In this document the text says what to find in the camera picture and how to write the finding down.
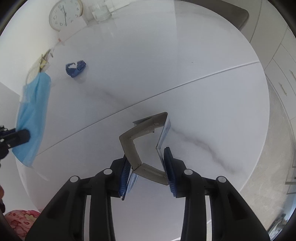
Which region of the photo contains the white round wall clock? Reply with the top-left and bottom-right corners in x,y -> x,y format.
49,0 -> 83,32

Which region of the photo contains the dark blue crumpled wrapper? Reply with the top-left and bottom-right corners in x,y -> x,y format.
65,60 -> 86,78

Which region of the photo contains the white card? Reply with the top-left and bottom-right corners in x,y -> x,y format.
58,16 -> 88,42

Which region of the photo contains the clear glass container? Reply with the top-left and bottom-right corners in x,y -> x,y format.
89,1 -> 111,23

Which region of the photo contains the grey metal stool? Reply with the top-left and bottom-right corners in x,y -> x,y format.
285,162 -> 296,194

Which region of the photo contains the light blue face mask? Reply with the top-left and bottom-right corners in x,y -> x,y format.
13,72 -> 51,167

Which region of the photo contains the drawer cabinet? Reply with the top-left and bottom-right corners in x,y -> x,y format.
249,25 -> 296,121

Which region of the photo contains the blue printed carton box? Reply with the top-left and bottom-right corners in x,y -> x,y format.
119,112 -> 171,199

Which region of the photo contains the grey upholstered chair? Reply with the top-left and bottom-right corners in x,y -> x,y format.
185,0 -> 249,30

